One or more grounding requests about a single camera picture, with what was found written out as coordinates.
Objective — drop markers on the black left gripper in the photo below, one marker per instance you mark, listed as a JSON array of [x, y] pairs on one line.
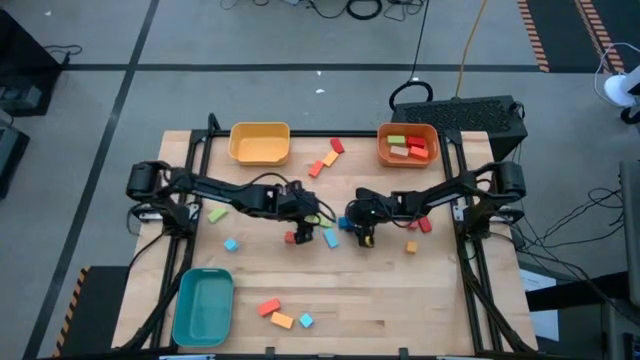
[[297, 202]]

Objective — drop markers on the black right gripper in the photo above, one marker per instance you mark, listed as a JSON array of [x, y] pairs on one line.
[[370, 210]]

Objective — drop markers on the small red cube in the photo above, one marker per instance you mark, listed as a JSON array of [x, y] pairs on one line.
[[413, 226], [290, 237]]

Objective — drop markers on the light blue long block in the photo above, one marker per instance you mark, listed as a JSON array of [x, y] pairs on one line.
[[331, 238]]

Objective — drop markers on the small orange cube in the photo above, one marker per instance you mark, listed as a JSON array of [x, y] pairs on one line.
[[411, 247]]

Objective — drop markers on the tan wooden long block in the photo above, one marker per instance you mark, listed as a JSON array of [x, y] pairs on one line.
[[399, 151]]

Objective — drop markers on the red-orange long block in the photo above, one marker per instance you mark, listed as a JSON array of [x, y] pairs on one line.
[[269, 307], [419, 153], [316, 169]]

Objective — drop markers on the small light blue cube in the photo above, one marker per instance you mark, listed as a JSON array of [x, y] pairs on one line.
[[306, 320], [230, 245]]

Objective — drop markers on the orange long block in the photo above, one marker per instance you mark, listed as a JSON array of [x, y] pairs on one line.
[[282, 320], [330, 159]]

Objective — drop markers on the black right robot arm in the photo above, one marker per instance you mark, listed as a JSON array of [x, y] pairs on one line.
[[450, 192]]

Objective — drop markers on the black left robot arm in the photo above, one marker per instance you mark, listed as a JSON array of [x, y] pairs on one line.
[[215, 189]]

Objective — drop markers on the orange plastic bin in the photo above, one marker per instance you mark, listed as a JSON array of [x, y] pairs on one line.
[[382, 150]]

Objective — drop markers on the yellow plastic bin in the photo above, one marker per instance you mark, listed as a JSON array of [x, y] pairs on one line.
[[260, 147]]

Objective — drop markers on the dark red long block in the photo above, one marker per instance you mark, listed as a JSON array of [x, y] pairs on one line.
[[337, 145]]

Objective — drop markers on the light green long block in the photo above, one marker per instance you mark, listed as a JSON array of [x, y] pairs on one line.
[[218, 215]]

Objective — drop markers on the black perforated computer case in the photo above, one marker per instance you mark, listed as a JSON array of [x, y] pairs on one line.
[[460, 117]]

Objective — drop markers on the teal plastic bin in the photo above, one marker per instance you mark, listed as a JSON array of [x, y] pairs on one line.
[[202, 310]]

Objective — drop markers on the white paper sheet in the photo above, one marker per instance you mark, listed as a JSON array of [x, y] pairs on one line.
[[546, 325]]

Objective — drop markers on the black stand bar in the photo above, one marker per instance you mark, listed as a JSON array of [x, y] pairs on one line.
[[575, 292]]

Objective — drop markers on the black mat yellow striped edge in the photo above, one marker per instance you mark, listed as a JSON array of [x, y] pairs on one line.
[[95, 310]]

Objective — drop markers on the grey equipment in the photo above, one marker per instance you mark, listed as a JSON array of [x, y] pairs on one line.
[[631, 225]]

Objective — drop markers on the black mat orange striped edge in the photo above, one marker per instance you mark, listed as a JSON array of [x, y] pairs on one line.
[[562, 30]]

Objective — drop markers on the white round device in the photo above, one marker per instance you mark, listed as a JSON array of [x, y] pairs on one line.
[[619, 90]]

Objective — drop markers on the black box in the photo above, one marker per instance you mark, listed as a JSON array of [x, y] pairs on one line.
[[10, 155]]

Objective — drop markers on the black cabinet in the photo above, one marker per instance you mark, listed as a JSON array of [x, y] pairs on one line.
[[25, 55]]

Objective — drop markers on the black aluminium table frame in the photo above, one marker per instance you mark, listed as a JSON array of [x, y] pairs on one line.
[[325, 133]]

